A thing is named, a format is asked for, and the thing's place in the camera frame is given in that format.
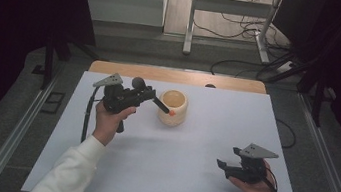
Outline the black floor cable loop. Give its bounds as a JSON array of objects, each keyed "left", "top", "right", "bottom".
[{"left": 271, "top": 117, "right": 300, "bottom": 151}]

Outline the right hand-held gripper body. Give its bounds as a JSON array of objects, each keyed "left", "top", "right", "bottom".
[{"left": 227, "top": 140, "right": 281, "bottom": 188}]

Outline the white power strip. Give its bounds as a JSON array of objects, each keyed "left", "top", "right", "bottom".
[{"left": 276, "top": 59, "right": 297, "bottom": 77}]

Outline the white metal stand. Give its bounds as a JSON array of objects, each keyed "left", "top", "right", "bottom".
[{"left": 181, "top": 0, "right": 285, "bottom": 68}]

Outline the person's left hand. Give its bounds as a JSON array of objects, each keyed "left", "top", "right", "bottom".
[{"left": 89, "top": 98, "right": 138, "bottom": 151}]

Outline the black rectangular frame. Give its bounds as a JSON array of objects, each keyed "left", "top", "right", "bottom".
[{"left": 39, "top": 89, "right": 67, "bottom": 116}]

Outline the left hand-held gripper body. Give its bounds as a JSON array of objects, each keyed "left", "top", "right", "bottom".
[{"left": 86, "top": 69, "right": 145, "bottom": 137}]

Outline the black metal stand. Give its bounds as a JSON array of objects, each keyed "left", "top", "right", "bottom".
[
  {"left": 29, "top": 28, "right": 112, "bottom": 99},
  {"left": 257, "top": 48, "right": 341, "bottom": 130}
]

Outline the person's right hand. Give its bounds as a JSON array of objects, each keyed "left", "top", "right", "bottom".
[{"left": 226, "top": 154, "right": 281, "bottom": 192}]

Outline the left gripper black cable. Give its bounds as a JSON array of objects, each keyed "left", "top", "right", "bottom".
[{"left": 79, "top": 83, "right": 107, "bottom": 146}]

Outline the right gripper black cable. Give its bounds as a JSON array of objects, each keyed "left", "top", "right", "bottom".
[{"left": 260, "top": 167, "right": 285, "bottom": 192}]

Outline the white table mat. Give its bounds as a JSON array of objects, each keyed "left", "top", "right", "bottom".
[{"left": 21, "top": 62, "right": 320, "bottom": 192}]

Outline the tangle of black floor cables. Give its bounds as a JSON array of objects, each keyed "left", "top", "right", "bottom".
[{"left": 180, "top": 0, "right": 302, "bottom": 86}]

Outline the cream ceramic cup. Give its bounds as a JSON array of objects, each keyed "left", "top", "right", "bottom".
[{"left": 155, "top": 88, "right": 191, "bottom": 128}]

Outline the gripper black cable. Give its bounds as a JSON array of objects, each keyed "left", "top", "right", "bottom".
[
  {"left": 79, "top": 83, "right": 107, "bottom": 146},
  {"left": 260, "top": 167, "right": 285, "bottom": 192}
]

